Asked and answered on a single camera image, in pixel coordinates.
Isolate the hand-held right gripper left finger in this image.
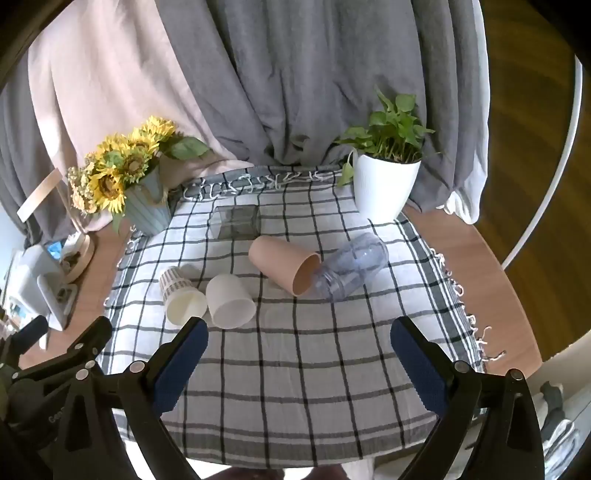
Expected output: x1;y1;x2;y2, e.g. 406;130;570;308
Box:
62;316;211;480

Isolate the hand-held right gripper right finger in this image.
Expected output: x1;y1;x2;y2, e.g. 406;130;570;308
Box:
389;316;546;480

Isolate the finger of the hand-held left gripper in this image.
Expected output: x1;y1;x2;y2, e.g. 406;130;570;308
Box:
68;316;114;370
0;315;49;367

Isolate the striped white paper cup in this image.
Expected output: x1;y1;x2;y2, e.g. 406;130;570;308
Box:
159;266;208;326

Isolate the clear plastic cup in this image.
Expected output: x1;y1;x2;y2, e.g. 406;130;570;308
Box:
310;232;389;301

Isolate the tan paper cup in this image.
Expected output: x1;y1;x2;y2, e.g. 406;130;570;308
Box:
248;235;321;297

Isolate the white plastic device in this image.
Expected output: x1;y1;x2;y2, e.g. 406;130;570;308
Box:
9;244;78;331

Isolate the round wooden stand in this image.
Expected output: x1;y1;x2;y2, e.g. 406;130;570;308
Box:
58;233;96;284

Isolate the grey checked tablecloth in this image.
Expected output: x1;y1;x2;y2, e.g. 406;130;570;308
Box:
99;168;509;467

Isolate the blue-grey ribbed vase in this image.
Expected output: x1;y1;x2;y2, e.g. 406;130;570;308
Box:
122;164;174;236

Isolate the grey and white cloth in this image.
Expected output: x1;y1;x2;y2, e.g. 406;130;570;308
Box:
537;382;580;462

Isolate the clear square glass container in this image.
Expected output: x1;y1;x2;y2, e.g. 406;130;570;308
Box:
211;205;262;241

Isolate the sunflower bouquet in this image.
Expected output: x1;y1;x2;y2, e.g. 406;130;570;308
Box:
67;115;211;232

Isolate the green potted plant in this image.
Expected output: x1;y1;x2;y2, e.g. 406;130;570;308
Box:
330;85;438;188

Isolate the white curved tube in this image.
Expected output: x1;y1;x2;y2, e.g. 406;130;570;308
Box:
501;58;583;273

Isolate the pink curtain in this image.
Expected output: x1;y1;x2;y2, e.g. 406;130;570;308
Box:
28;0;256;232

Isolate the grey curtain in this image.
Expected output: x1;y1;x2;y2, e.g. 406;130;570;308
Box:
0;0;483;250

